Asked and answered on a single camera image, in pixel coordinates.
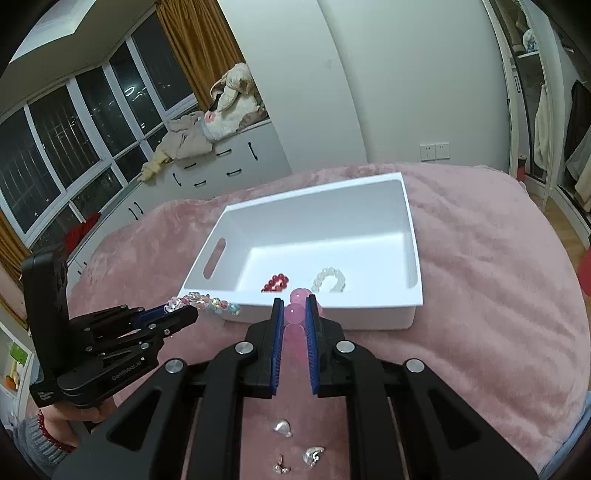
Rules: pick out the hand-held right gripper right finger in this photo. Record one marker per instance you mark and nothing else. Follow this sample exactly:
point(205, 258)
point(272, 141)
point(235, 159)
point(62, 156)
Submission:
point(310, 353)

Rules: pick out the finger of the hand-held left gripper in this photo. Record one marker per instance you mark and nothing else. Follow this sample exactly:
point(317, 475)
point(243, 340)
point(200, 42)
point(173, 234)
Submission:
point(111, 318)
point(178, 318)

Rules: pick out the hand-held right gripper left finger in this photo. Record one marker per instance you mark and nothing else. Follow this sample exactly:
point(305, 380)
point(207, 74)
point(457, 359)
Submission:
point(277, 341)

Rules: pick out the white plastic storage bin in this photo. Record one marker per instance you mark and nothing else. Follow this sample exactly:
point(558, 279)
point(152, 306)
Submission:
point(323, 221)

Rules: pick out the person's left hand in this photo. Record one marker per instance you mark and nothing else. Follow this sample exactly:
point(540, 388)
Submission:
point(69, 415)

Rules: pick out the white open shelf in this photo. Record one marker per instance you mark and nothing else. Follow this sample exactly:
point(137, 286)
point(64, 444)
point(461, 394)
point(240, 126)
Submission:
point(14, 364)

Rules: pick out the red cloth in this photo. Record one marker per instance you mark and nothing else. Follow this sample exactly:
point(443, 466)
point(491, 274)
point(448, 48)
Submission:
point(83, 230)

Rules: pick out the silver shell pendant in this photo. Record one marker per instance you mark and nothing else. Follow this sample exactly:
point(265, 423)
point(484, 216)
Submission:
point(282, 427)

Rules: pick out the silver curled earring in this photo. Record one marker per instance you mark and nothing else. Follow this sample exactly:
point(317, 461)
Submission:
point(314, 454)

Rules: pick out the small silver earring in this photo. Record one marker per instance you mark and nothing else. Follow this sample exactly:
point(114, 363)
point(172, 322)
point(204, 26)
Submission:
point(280, 470)

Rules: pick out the yellow cloth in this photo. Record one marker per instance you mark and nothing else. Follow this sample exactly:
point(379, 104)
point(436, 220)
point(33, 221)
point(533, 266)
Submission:
point(154, 166)

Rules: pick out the pink fluffy blanket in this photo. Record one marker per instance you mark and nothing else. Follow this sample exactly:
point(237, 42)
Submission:
point(461, 323)

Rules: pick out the large grid window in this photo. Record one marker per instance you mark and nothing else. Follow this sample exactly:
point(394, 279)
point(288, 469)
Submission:
point(69, 138)

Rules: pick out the white drawer cabinet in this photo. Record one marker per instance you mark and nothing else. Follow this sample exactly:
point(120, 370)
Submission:
point(258, 157)

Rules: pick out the beige crumpled clothes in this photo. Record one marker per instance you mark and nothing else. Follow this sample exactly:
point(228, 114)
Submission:
point(184, 136)

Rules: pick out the cream plush toy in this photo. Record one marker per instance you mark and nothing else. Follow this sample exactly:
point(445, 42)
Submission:
point(235, 83)

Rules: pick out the orange curtain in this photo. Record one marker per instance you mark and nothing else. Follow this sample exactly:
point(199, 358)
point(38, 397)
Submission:
point(198, 41)

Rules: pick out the hanging white garment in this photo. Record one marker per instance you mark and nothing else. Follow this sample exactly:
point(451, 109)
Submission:
point(545, 129)

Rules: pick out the open white wardrobe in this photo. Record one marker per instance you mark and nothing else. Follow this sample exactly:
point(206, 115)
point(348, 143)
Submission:
point(531, 115)

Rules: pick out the hanging dark garment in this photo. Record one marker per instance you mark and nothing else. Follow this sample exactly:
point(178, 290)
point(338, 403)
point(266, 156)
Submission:
point(577, 120)

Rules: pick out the white wall socket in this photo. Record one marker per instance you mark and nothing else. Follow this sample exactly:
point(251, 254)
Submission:
point(427, 151)
point(443, 150)

